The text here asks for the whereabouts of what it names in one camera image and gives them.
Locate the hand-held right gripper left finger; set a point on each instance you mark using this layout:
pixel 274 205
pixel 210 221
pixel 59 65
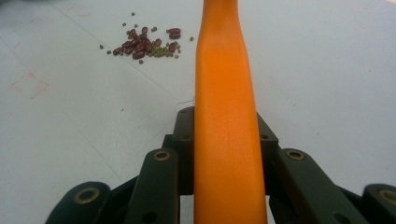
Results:
pixel 184 146

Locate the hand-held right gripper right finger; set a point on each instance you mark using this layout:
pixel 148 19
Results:
pixel 267 146

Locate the pile of red kidney beans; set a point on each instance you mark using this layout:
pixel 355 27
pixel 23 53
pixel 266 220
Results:
pixel 138 46

